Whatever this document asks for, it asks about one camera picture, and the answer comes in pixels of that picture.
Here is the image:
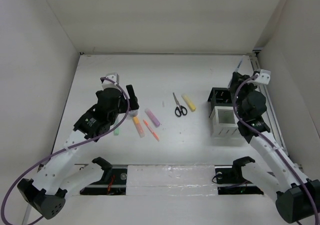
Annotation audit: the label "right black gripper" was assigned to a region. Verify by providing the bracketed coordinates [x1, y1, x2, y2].
[228, 71, 260, 118]

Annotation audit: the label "blue pen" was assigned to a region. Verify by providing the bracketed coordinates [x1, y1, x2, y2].
[234, 55, 246, 73]

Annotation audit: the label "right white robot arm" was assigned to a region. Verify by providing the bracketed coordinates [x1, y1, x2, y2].
[228, 69, 320, 225]

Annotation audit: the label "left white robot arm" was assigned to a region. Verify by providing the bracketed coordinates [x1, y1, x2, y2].
[17, 83, 139, 220]

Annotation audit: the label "paper clip jar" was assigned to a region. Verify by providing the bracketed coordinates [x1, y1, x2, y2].
[128, 109, 139, 117]

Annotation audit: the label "orange highlighter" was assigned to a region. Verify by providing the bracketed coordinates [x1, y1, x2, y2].
[132, 116, 145, 138]

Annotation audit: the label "black organizer box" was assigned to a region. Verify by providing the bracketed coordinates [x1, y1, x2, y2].
[207, 87, 233, 110]

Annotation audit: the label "purple highlighter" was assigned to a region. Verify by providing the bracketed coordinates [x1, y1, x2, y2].
[144, 108, 161, 128]

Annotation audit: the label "green highlighter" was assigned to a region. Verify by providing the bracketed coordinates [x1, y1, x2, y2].
[113, 120, 120, 136]

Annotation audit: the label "orange pen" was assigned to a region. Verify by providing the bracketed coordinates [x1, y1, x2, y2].
[143, 119, 160, 142]

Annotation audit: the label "white organizer box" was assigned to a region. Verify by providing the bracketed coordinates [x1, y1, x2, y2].
[209, 106, 242, 139]

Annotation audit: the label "yellow highlighter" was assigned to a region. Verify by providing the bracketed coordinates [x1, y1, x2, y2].
[181, 94, 196, 112]

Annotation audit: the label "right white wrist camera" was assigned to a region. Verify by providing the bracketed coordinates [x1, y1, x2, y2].
[251, 69, 271, 86]

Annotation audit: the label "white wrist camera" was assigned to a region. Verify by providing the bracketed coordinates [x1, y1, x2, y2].
[100, 72, 120, 90]
[251, 69, 271, 86]

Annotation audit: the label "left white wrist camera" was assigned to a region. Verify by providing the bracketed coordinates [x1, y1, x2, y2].
[100, 72, 120, 90]

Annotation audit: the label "black handled scissors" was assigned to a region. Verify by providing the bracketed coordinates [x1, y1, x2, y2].
[172, 92, 188, 118]

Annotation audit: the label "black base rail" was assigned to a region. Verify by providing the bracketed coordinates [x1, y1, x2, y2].
[80, 165, 263, 197]

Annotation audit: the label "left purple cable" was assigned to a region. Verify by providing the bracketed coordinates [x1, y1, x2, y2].
[0, 76, 131, 225]

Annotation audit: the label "purple cable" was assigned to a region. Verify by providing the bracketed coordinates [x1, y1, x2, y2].
[232, 74, 318, 225]
[0, 76, 131, 225]

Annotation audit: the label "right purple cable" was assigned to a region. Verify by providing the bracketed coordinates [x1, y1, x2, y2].
[232, 74, 318, 225]

